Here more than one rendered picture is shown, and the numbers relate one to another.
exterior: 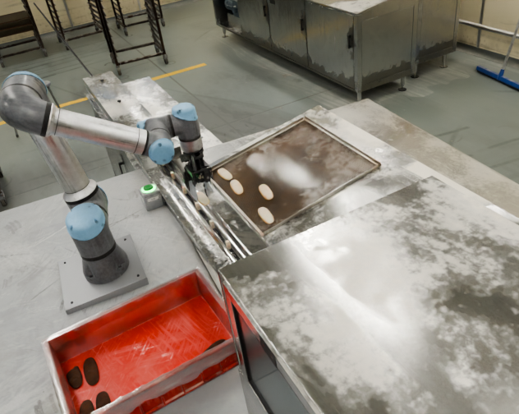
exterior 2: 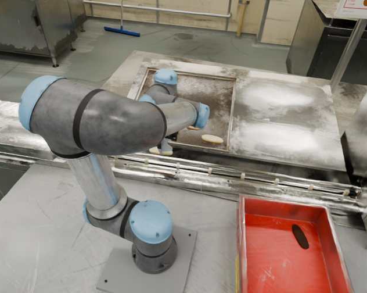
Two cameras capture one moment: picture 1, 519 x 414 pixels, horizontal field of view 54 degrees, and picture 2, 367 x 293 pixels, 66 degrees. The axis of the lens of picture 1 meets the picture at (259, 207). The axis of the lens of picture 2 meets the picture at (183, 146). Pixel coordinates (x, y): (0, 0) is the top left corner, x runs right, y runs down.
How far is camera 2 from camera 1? 1.35 m
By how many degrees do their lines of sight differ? 45
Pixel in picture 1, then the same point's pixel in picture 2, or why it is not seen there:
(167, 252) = (171, 206)
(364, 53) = (50, 28)
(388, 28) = (57, 7)
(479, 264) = not seen: outside the picture
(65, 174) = (112, 189)
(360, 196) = (249, 100)
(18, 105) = (139, 117)
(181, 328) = (264, 240)
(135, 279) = (192, 239)
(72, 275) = (133, 282)
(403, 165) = (247, 75)
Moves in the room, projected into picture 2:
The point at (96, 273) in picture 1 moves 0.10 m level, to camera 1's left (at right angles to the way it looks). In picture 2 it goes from (169, 259) to (149, 287)
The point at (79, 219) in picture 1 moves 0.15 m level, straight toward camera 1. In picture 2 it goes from (155, 222) to (209, 232)
